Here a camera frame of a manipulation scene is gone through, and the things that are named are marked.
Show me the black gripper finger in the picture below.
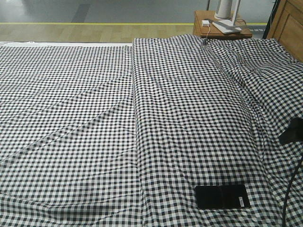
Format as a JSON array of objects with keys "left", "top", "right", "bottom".
[{"left": 278, "top": 118, "right": 303, "bottom": 144}]

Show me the black smartphone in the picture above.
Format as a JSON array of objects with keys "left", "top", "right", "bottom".
[{"left": 195, "top": 184, "right": 251, "bottom": 210}]

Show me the black white checkered bed sheet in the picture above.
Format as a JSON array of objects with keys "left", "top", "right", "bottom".
[{"left": 0, "top": 45, "right": 144, "bottom": 227}]

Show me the checkered duvet cover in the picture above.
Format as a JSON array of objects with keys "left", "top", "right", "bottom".
[{"left": 132, "top": 35, "right": 303, "bottom": 227}]

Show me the wooden headboard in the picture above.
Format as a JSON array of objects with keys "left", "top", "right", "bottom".
[{"left": 267, "top": 0, "right": 303, "bottom": 61}]

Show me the wooden nightstand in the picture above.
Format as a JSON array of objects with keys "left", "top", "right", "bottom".
[{"left": 193, "top": 10, "right": 252, "bottom": 40}]

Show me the white charger adapter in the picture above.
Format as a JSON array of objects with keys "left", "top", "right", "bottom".
[{"left": 201, "top": 20, "right": 210, "bottom": 27}]

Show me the black braided cable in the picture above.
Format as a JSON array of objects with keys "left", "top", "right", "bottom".
[{"left": 282, "top": 156, "right": 303, "bottom": 227}]

